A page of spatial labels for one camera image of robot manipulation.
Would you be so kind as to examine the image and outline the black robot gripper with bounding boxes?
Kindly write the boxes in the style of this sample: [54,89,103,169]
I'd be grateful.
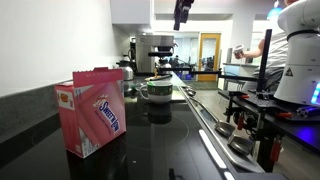
[172,0,195,32]

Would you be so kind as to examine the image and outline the white and green mug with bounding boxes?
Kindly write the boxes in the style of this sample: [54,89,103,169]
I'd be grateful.
[138,80,174,105]

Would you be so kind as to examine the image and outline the person's hand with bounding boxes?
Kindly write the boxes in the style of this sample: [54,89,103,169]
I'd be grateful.
[233,49,246,61]

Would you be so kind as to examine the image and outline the yellow framed glass door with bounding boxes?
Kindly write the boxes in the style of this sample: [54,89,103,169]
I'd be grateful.
[197,32,222,83]

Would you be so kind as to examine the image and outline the steel commercial coffee maker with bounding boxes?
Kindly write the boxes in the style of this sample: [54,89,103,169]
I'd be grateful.
[134,34,176,75]

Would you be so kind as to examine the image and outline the glass coffee pot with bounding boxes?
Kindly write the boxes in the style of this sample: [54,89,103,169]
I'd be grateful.
[157,56,173,75]

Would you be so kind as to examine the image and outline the white handheld controller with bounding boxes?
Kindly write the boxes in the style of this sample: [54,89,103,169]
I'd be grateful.
[232,43,245,54]

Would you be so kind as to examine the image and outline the silver stove knob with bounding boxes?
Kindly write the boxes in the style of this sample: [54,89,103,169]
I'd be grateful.
[214,120,236,138]
[227,134,255,157]
[185,87,198,98]

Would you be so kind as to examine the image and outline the silver thermal carafe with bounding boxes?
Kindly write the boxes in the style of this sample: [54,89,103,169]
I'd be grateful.
[115,59,135,82]

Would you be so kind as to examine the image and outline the black upright metal pole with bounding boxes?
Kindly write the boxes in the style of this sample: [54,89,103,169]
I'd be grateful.
[256,28,273,93]

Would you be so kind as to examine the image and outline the blue pendant lamp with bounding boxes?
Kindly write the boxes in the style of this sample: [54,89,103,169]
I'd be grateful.
[266,0,283,20]

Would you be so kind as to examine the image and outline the person in grey shirt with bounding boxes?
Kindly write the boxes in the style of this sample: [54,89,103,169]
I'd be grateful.
[242,0,301,94]

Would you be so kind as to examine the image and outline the pink sweetener packet box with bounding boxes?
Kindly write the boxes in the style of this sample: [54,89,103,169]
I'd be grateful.
[54,66,128,160]

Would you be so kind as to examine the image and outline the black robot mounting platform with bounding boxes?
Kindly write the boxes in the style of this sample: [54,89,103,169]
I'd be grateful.
[217,89,320,155]

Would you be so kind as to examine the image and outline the black glass top stove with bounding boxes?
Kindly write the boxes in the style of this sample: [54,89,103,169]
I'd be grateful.
[0,74,289,180]

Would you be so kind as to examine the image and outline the white wall cabinet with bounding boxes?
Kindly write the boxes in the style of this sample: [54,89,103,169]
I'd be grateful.
[109,0,155,26]

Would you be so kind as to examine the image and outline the red handled clamp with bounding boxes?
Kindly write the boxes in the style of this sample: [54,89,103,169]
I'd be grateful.
[269,137,283,164]
[274,111,293,120]
[236,113,245,131]

